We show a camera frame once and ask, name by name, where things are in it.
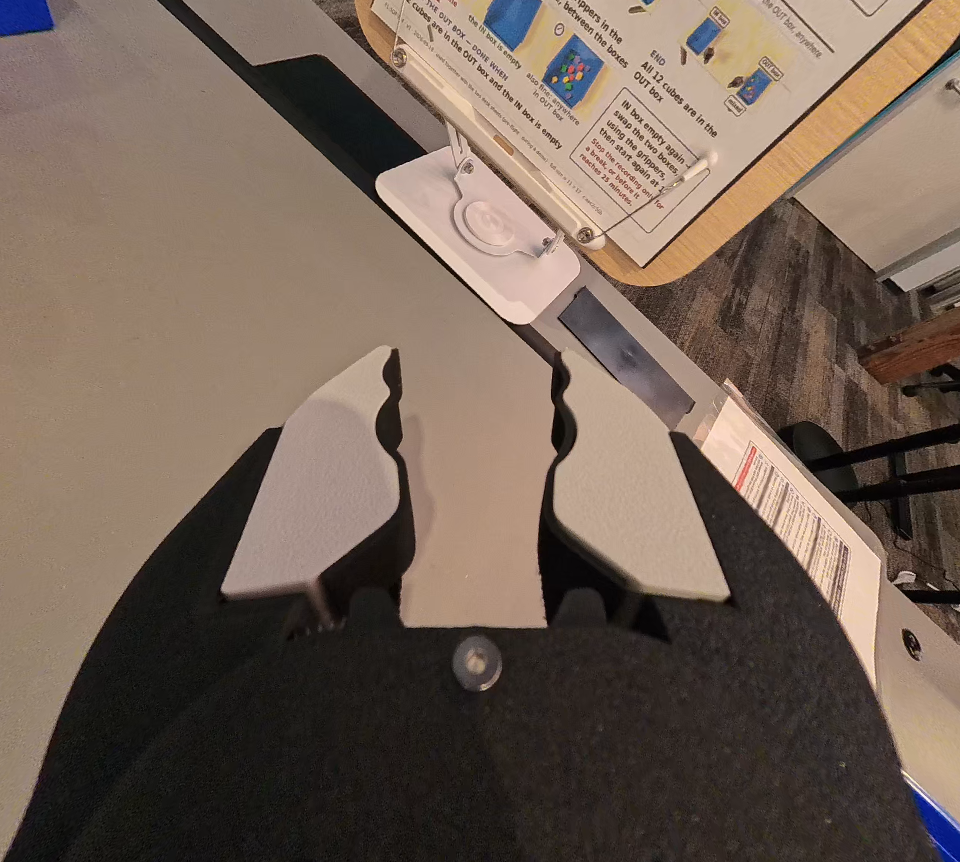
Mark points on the wooden backing board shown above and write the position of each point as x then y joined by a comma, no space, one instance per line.
787,165

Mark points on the black desk frame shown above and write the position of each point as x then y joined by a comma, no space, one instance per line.
817,453

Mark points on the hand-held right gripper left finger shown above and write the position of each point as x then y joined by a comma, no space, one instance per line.
322,502

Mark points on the laminated paper sheet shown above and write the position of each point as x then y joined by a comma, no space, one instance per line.
795,525

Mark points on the black desk grommet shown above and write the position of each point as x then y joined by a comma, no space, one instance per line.
911,644

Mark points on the black desk flap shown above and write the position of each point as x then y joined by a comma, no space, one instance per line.
330,112
622,352

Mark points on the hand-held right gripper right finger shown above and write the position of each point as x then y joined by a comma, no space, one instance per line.
637,510

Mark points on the white cabinet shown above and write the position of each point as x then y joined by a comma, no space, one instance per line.
885,187

